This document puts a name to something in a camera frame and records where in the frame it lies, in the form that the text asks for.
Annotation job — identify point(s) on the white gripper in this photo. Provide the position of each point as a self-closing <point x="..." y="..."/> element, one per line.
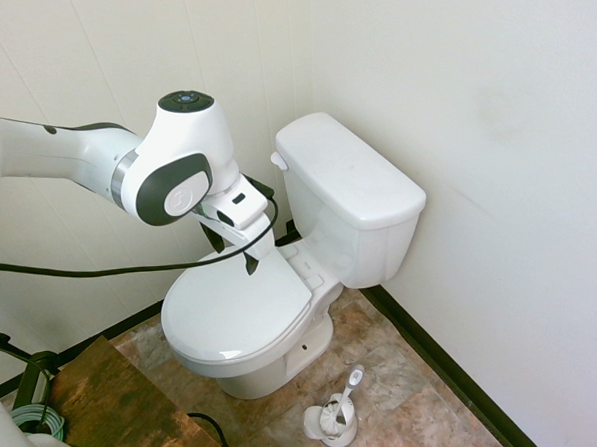
<point x="266" y="235"/>

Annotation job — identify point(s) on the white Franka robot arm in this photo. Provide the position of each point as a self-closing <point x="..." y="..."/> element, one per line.
<point x="183" y="134"/>

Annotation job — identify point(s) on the white toilet seat lid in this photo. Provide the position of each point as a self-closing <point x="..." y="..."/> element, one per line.
<point x="233" y="307"/>

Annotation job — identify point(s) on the white flush lever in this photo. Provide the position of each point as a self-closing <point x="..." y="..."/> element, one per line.
<point x="278" y="160"/>

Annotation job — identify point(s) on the white toilet tank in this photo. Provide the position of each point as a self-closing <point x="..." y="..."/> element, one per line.
<point x="350" y="251"/>

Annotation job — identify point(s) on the white toilet bowl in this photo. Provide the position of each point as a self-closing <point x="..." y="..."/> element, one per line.
<point x="266" y="370"/>

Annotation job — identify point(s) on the white toilet tank lid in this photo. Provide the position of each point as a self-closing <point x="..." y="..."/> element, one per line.
<point x="345" y="166"/>

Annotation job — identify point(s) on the white toilet brush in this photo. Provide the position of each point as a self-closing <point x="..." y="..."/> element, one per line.
<point x="348" y="391"/>

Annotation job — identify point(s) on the white toilet brush holder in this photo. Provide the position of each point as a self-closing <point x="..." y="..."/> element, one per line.
<point x="334" y="434"/>

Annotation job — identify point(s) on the black baseboard strip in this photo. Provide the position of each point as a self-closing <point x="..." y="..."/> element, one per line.
<point x="128" y="323"/>
<point x="435" y="351"/>

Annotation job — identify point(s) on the brown wooden platform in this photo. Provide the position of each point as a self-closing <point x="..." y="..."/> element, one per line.
<point x="123" y="408"/>

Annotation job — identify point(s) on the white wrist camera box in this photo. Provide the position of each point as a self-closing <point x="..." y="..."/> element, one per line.
<point x="245" y="206"/>

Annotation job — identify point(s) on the black camera stand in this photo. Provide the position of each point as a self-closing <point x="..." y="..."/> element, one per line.
<point x="28" y="370"/>

